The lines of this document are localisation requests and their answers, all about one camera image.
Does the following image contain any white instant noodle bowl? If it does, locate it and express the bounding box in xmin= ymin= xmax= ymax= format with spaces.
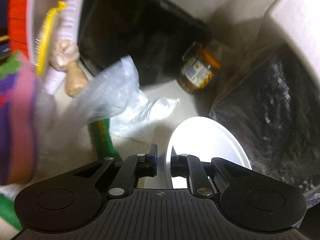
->
xmin=163 ymin=116 xmax=252 ymax=189

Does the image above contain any white tissue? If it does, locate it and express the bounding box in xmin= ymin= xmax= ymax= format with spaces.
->
xmin=110 ymin=98 xmax=180 ymax=142

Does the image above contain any clear plastic bag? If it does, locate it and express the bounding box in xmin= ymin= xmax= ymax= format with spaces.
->
xmin=35 ymin=56 xmax=139 ymax=154

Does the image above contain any ginger root piece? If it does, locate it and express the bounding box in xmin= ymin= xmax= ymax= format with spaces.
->
xmin=50 ymin=40 xmax=89 ymax=98

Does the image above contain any purple pink snack wrapper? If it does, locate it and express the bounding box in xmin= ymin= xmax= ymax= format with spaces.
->
xmin=1 ymin=51 xmax=39 ymax=185

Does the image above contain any yellow comb brush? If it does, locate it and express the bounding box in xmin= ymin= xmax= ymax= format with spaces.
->
xmin=34 ymin=1 xmax=66 ymax=77

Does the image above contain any red white plastic tray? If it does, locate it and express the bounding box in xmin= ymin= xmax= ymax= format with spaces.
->
xmin=8 ymin=0 xmax=86 ymax=95

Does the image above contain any green packet long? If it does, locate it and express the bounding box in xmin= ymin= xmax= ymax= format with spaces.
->
xmin=0 ymin=194 xmax=22 ymax=231

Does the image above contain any sauce jar orange lid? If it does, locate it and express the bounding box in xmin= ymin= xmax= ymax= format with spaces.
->
xmin=177 ymin=42 xmax=222 ymax=94

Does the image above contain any black rice cooker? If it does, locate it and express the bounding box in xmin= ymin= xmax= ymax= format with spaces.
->
xmin=78 ymin=0 xmax=212 ymax=86

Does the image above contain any white foam box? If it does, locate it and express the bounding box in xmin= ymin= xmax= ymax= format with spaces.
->
xmin=258 ymin=0 xmax=319 ymax=87

